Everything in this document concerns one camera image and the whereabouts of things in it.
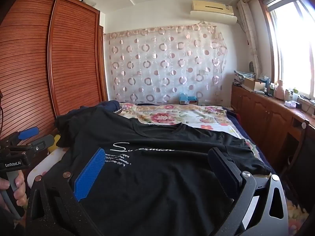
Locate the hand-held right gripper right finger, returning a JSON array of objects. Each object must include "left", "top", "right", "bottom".
[{"left": 207, "top": 147, "right": 289, "bottom": 236}]

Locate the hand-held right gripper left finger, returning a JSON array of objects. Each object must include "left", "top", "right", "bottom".
[{"left": 26, "top": 147, "right": 106, "bottom": 236}]

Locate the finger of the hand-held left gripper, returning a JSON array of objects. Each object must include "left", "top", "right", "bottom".
[
  {"left": 23, "top": 135, "right": 55, "bottom": 153},
  {"left": 14, "top": 127, "right": 40, "bottom": 141}
]

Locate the black printed t-shirt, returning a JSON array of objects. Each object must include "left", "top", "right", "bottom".
[{"left": 55, "top": 107, "right": 272, "bottom": 236}]

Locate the person's left hand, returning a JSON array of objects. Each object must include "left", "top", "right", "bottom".
[{"left": 0, "top": 171, "right": 26, "bottom": 207}]

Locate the yellow plush toy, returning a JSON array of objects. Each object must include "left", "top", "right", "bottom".
[{"left": 48, "top": 135, "right": 62, "bottom": 153}]

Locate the white strawberry print sheet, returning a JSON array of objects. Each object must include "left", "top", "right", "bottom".
[{"left": 27, "top": 111, "right": 244, "bottom": 186}]

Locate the navy bed cover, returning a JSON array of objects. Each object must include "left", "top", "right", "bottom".
[{"left": 225, "top": 107, "right": 283, "bottom": 177}]

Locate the low wooden cabinet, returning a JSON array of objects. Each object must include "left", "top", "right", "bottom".
[{"left": 231, "top": 84, "right": 315, "bottom": 177}]

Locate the navy folded garment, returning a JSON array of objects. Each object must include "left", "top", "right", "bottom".
[{"left": 100, "top": 100, "right": 121, "bottom": 112}]

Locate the dark wooden chair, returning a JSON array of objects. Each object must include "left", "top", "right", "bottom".
[{"left": 281, "top": 119, "right": 315, "bottom": 212}]

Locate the open cardboard box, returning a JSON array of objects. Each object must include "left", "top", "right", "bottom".
[{"left": 242, "top": 77, "right": 266, "bottom": 92}]

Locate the wooden louvred wardrobe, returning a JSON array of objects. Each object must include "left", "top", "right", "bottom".
[{"left": 0, "top": 0, "right": 109, "bottom": 150}]

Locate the stack of folded cloths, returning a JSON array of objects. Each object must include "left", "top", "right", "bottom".
[{"left": 234, "top": 70, "right": 256, "bottom": 84}]

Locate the pink thermos jug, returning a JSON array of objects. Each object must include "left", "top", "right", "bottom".
[{"left": 274, "top": 80, "right": 286, "bottom": 100}]

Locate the sheer circle-pattern curtain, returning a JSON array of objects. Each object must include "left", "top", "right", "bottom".
[{"left": 103, "top": 24, "right": 228, "bottom": 105}]

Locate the patterned window drape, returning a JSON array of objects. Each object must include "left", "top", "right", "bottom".
[{"left": 237, "top": 0, "right": 262, "bottom": 75}]

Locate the wooden framed window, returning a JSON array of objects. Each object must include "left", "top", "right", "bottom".
[{"left": 258, "top": 0, "right": 315, "bottom": 99}]

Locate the beige wall air conditioner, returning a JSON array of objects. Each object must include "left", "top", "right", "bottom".
[{"left": 189, "top": 0, "right": 238, "bottom": 25}]

